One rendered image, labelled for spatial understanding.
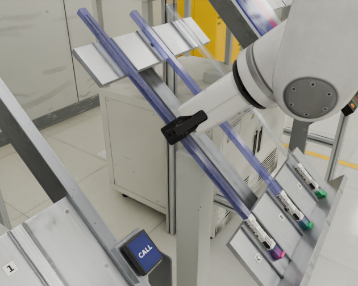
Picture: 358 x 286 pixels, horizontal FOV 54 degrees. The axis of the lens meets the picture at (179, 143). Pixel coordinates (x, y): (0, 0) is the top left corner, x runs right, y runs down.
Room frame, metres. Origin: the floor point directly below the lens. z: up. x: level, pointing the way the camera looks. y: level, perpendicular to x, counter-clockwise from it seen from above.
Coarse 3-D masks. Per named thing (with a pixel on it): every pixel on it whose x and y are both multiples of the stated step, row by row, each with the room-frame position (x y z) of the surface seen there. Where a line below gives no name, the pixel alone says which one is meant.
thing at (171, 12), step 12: (168, 12) 0.76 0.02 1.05; (180, 24) 0.75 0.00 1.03; (192, 36) 0.73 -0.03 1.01; (204, 48) 0.72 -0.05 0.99; (216, 60) 0.71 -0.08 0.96; (216, 72) 0.70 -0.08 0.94; (252, 108) 0.65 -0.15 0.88; (264, 120) 0.65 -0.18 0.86; (276, 144) 0.62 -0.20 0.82; (288, 156) 0.61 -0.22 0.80
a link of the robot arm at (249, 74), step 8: (248, 48) 0.42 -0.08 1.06; (240, 56) 0.42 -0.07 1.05; (248, 56) 0.41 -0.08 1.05; (240, 64) 0.41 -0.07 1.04; (248, 64) 0.40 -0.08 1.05; (240, 72) 0.40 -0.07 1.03; (248, 72) 0.40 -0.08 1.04; (256, 72) 0.39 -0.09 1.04; (248, 80) 0.39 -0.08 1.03; (256, 80) 0.39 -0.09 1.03; (248, 88) 0.39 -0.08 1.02; (256, 88) 0.39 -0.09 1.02; (264, 88) 0.38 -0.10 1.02; (256, 96) 0.39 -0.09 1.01; (264, 96) 0.39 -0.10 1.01; (272, 96) 0.38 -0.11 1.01; (264, 104) 0.39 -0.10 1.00; (272, 104) 0.39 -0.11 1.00
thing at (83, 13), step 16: (80, 16) 0.59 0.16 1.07; (96, 32) 0.57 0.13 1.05; (112, 48) 0.56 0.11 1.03; (128, 64) 0.55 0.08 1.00; (144, 96) 0.52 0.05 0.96; (160, 112) 0.51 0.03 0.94; (192, 144) 0.48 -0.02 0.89; (208, 160) 0.47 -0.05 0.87; (224, 192) 0.44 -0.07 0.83; (240, 208) 0.43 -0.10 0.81
